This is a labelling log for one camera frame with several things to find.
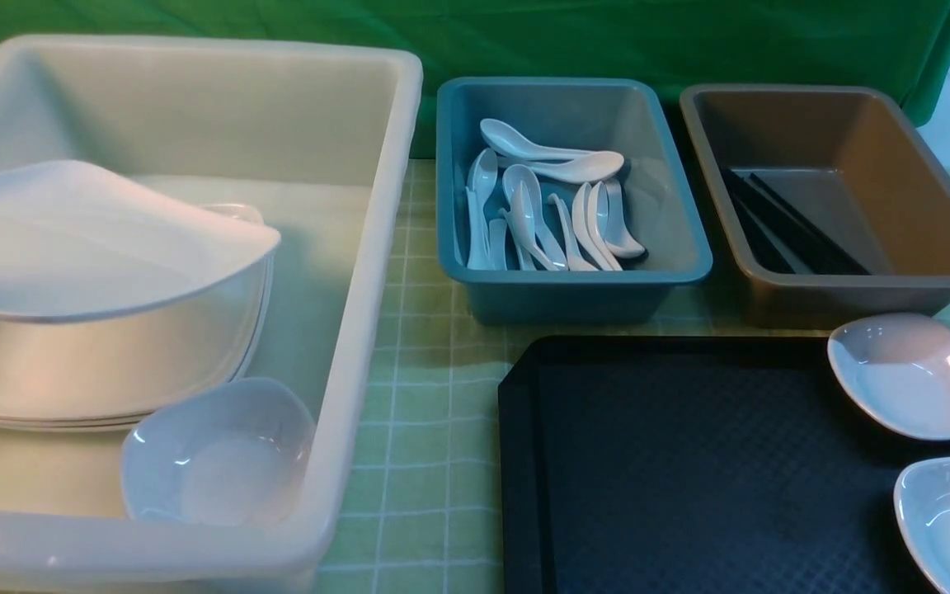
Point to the white spoon left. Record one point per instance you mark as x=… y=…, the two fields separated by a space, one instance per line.
x=481 y=183

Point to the white spoon centre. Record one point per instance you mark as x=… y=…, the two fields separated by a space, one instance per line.
x=524 y=194

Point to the white bowl in tub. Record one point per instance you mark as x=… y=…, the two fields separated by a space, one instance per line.
x=235 y=455

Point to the white spoon top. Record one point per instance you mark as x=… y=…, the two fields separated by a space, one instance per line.
x=506 y=140

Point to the middle white square plate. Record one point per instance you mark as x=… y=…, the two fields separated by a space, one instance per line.
x=256 y=338

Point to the black chopsticks in bin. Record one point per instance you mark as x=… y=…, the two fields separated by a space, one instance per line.
x=771 y=223

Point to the large white rice plate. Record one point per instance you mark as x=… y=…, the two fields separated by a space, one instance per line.
x=80 y=243

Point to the white spoon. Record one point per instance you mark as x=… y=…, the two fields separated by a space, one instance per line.
x=506 y=140
x=590 y=168
x=617 y=236
x=524 y=194
x=481 y=183

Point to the green backdrop cloth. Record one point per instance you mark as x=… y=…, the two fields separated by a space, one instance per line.
x=900 y=48

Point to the black serving tray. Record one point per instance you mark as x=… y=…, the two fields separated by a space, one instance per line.
x=693 y=464

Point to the brown plastic bin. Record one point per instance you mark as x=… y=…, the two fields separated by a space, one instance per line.
x=850 y=161

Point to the large white plastic tub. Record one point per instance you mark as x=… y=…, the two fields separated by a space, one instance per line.
x=316 y=137

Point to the teal plastic bin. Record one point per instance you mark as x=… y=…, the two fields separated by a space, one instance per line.
x=596 y=114

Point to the white spoon right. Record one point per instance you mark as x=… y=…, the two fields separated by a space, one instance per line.
x=617 y=236

